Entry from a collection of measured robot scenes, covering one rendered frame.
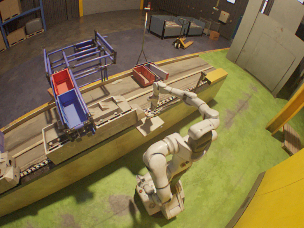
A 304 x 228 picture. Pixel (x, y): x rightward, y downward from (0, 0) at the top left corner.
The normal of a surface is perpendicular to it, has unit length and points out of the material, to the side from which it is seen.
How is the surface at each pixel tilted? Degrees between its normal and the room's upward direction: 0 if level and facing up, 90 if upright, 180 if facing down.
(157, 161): 35
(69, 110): 6
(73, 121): 6
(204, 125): 16
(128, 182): 0
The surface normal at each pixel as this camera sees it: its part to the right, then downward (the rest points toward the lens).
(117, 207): 0.14, -0.61
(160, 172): 0.44, 0.23
